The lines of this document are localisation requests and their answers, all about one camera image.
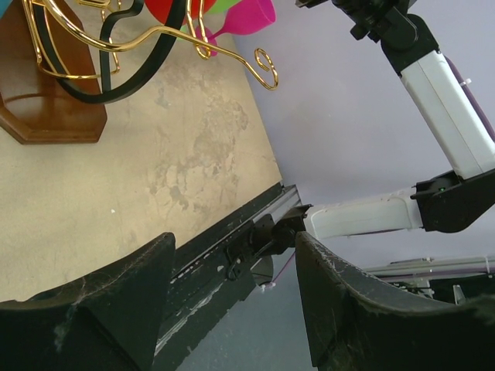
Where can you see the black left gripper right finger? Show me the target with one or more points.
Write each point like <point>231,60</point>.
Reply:
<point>355,321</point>

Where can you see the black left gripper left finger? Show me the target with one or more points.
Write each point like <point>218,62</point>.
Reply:
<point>106,320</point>

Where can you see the pink wine glass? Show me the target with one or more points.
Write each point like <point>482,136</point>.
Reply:
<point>245,18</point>

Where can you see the green wine glass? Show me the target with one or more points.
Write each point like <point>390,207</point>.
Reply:
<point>210,7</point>

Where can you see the gold black wine glass rack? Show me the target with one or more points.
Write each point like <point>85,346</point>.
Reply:
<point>56,78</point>

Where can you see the aluminium table frame rail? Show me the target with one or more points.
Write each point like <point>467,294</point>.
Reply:
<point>215,270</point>

